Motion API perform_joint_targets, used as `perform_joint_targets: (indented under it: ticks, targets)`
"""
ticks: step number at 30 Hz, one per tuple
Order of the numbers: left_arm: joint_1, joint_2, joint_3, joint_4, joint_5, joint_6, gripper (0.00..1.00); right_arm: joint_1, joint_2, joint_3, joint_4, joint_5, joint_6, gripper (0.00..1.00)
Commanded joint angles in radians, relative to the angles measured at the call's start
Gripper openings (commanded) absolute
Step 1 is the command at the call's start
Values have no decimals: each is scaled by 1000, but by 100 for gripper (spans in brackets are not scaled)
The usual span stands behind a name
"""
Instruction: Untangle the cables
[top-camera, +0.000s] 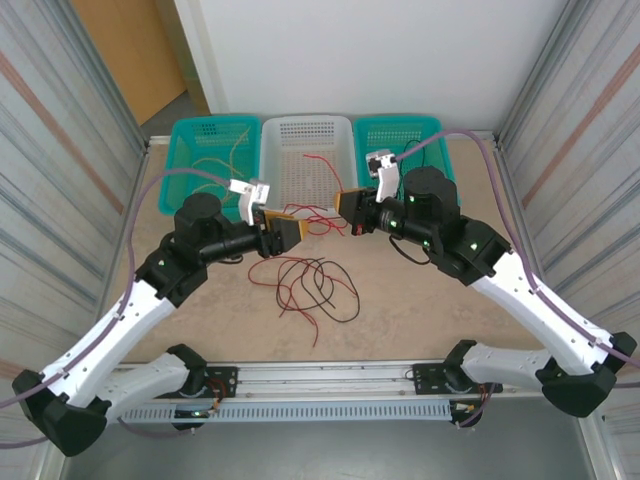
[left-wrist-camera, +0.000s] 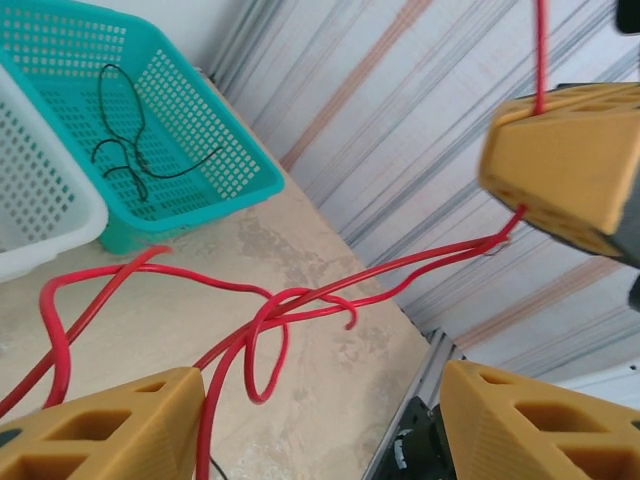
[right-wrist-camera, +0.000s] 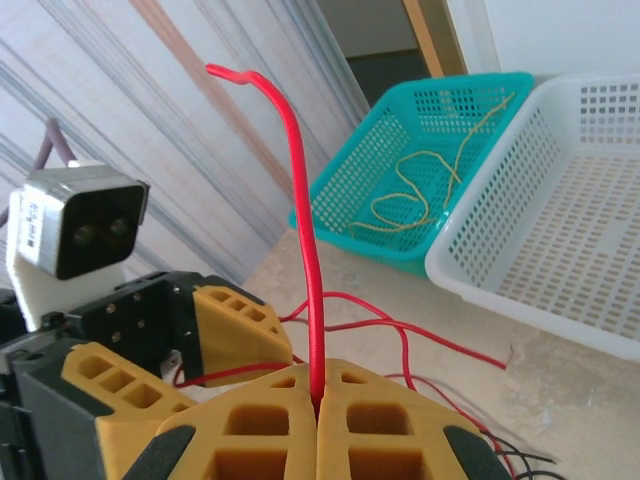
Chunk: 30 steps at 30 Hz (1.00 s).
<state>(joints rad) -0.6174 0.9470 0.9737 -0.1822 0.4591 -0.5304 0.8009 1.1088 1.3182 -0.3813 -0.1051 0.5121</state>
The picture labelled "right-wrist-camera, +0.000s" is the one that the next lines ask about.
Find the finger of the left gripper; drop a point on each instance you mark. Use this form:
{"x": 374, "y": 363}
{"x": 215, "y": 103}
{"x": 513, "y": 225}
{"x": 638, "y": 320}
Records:
{"x": 120, "y": 400}
{"x": 240, "y": 340}

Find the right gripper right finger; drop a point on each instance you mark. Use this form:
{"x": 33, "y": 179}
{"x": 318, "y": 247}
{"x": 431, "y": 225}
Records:
{"x": 425, "y": 440}

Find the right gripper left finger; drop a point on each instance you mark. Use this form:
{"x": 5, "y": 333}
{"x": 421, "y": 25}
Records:
{"x": 210, "y": 435}

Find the teal plastic basket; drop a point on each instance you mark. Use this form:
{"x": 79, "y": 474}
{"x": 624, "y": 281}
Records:
{"x": 360, "y": 175}

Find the white plastic basket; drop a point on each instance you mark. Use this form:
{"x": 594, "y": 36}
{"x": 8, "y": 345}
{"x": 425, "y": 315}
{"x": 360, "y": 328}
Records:
{"x": 575, "y": 250}

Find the wooden door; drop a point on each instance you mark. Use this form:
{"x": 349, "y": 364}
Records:
{"x": 425, "y": 40}

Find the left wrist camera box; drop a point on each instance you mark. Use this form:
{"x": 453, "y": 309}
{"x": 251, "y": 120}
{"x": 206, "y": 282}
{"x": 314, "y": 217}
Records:
{"x": 95, "y": 225}

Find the white door frame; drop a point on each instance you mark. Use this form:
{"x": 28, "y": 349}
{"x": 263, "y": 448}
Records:
{"x": 470, "y": 35}

